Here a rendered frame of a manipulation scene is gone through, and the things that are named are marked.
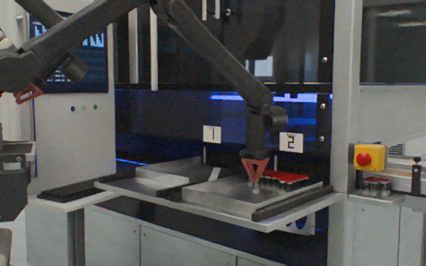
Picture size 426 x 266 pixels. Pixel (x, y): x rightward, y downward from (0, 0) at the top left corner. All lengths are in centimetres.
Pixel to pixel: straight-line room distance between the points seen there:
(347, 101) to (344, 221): 36
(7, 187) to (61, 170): 70
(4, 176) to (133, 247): 110
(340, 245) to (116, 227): 114
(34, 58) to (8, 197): 35
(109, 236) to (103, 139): 53
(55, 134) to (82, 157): 17
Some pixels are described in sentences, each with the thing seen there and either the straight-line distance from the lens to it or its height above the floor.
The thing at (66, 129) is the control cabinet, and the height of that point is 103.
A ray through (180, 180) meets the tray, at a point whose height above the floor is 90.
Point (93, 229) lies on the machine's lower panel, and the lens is 236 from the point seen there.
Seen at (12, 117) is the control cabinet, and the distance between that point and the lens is 170.
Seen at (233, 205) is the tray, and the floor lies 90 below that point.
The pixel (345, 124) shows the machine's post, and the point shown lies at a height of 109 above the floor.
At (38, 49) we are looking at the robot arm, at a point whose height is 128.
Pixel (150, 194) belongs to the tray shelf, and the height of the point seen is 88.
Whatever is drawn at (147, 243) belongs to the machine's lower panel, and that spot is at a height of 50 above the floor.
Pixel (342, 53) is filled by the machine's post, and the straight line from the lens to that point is 137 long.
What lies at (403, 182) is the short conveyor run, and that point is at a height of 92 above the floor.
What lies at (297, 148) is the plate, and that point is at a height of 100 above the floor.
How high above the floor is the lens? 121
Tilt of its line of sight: 6 degrees down
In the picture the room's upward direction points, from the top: straight up
